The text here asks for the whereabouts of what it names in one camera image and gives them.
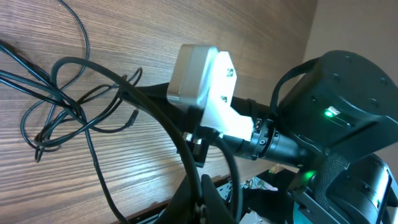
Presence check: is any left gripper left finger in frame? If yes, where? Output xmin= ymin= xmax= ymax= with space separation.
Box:
xmin=155 ymin=177 xmax=193 ymax=224

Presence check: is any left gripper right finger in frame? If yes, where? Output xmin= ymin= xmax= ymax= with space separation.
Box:
xmin=201 ymin=174 xmax=236 ymax=224

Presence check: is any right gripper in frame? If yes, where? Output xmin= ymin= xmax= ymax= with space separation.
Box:
xmin=137 ymin=83 xmax=209 ymax=168

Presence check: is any black cable bundle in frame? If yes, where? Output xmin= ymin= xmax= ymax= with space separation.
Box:
xmin=0 ymin=0 xmax=144 ymax=224

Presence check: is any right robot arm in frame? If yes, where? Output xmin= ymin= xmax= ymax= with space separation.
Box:
xmin=124 ymin=44 xmax=397 ymax=223

